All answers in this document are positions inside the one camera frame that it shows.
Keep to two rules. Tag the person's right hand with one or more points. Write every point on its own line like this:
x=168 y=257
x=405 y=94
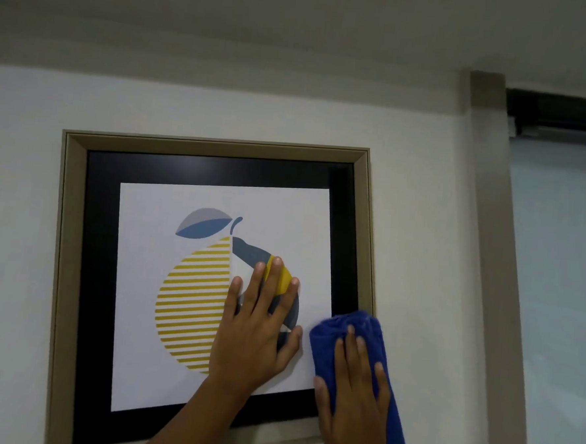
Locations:
x=356 y=406

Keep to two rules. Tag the person's left hand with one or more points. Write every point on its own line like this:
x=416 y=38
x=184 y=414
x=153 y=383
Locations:
x=248 y=345

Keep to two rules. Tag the person's left thumb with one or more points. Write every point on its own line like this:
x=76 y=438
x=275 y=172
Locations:
x=289 y=347

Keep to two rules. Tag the person's left middle finger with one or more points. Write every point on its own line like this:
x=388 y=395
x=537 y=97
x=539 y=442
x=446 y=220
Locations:
x=270 y=287

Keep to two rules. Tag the person's right middle finger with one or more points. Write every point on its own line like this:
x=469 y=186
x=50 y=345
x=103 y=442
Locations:
x=361 y=360

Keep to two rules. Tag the person's right thumb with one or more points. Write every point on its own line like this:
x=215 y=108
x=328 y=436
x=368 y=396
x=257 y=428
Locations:
x=323 y=397

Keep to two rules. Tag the person's left little finger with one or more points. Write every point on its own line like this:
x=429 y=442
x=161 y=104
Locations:
x=232 y=300

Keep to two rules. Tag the blue microfibre cloth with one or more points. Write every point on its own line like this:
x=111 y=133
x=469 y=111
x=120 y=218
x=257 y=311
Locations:
x=365 y=330

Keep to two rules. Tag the beige framed fruit art picture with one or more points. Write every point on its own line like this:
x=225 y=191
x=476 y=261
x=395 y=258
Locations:
x=141 y=269

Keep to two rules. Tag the person's left forearm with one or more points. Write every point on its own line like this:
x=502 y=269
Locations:
x=189 y=421

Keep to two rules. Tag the pale window blind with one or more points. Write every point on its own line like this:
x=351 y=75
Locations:
x=560 y=305

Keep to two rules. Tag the beige window frame post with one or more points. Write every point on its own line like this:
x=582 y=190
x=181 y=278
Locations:
x=498 y=271

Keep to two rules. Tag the black blind rail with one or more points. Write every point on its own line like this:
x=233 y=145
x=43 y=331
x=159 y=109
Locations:
x=562 y=114

